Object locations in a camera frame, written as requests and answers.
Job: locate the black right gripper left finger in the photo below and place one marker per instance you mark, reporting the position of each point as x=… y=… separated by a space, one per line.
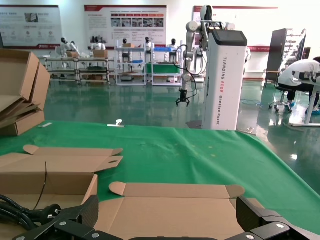
x=75 y=225

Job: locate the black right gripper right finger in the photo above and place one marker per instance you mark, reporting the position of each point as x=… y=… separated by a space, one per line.
x=265 y=225

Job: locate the small open cardboard box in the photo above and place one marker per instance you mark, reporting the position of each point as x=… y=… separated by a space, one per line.
x=175 y=212
x=62 y=185

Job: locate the flat cardboard box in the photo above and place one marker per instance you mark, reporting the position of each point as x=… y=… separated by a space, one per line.
x=42 y=85
x=25 y=125

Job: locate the large open cardboard box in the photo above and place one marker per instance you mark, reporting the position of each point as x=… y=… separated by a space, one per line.
x=15 y=75

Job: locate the green tablecloth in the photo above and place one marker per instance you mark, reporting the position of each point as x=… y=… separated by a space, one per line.
x=200 y=155

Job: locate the white office desk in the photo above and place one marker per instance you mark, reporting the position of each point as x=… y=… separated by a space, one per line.
x=311 y=107

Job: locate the black rolling stool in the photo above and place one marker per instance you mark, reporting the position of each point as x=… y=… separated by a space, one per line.
x=281 y=97

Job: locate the metal roller workbench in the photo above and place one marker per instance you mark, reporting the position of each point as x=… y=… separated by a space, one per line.
x=82 y=72

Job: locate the person in white shirt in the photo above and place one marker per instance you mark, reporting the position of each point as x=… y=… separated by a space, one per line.
x=297 y=75

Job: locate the grey machine base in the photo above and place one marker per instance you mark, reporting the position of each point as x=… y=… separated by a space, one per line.
x=225 y=75

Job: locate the dark storage cabinet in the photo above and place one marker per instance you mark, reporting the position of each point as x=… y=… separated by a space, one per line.
x=277 y=55

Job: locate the white black humanoid robot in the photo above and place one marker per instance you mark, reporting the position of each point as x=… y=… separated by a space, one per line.
x=172 y=45
x=149 y=47
x=67 y=47
x=97 y=45
x=125 y=42

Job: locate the metal shelving rack with bins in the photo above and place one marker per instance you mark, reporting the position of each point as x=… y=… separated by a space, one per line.
x=162 y=68

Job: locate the white red process poster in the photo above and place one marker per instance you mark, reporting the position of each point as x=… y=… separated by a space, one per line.
x=125 y=22

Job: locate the grey wall poster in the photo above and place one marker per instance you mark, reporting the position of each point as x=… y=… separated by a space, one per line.
x=30 y=25

